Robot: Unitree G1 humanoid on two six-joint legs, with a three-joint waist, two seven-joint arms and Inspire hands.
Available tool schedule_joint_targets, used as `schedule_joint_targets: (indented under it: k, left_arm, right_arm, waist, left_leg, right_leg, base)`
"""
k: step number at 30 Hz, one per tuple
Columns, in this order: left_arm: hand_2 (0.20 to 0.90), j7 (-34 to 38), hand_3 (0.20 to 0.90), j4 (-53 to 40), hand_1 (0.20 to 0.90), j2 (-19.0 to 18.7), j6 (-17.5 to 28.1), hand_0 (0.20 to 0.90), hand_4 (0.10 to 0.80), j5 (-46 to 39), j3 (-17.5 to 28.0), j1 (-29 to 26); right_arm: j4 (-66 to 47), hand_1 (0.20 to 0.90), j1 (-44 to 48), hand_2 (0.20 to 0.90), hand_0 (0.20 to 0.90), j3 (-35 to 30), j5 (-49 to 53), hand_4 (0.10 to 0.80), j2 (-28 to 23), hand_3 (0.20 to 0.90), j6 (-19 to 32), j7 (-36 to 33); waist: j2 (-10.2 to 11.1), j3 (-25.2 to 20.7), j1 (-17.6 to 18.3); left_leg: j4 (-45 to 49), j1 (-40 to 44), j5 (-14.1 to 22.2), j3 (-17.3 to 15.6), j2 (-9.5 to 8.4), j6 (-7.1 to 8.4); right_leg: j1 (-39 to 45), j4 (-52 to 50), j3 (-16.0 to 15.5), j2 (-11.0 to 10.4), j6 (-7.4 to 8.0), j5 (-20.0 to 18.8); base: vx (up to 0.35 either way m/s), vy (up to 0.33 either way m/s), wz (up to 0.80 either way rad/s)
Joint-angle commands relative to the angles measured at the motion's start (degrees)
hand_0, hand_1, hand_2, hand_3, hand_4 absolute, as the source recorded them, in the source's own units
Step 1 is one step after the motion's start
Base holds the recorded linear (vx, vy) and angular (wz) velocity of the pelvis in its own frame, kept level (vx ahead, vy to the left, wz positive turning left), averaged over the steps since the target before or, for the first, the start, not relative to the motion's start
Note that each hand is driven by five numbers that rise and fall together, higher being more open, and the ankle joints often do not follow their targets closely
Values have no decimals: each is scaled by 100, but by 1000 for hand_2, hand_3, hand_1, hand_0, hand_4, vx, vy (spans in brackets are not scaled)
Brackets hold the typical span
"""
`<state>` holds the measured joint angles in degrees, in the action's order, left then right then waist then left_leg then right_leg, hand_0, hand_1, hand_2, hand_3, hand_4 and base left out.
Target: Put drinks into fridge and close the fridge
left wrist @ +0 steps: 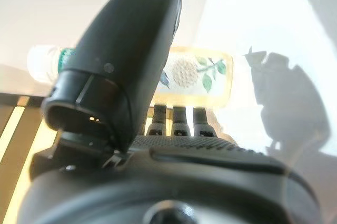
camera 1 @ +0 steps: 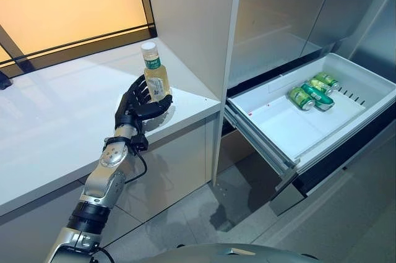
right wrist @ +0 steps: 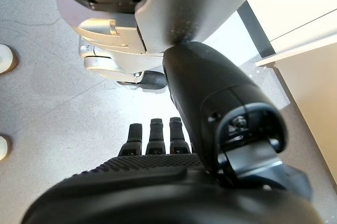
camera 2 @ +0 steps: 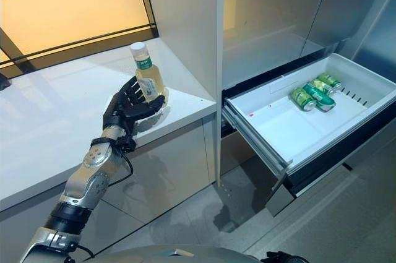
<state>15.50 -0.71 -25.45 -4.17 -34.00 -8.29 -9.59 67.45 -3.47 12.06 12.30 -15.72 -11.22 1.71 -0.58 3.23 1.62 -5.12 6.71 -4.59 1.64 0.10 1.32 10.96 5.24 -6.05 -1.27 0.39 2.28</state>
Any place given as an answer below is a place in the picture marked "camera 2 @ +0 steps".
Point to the backlit panel with black frame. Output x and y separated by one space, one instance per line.
77 12

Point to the dark green drink can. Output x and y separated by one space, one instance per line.
318 97

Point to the white counter cabinet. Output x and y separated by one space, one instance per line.
62 114

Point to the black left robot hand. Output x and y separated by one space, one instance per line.
130 108

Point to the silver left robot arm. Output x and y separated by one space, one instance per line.
92 164

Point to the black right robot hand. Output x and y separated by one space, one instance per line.
284 258

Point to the stainless steel fridge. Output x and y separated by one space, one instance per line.
272 12

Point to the silver robot torso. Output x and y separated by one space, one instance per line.
173 255

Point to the white fridge drawer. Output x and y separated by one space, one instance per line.
278 133

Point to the dark brown blurry object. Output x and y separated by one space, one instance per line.
3 82

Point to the yellow drink bottle white cap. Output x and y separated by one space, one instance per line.
151 77

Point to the tall white side panel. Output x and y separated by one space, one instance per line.
185 12

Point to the light green drink can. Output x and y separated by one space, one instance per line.
301 97
328 80
320 85

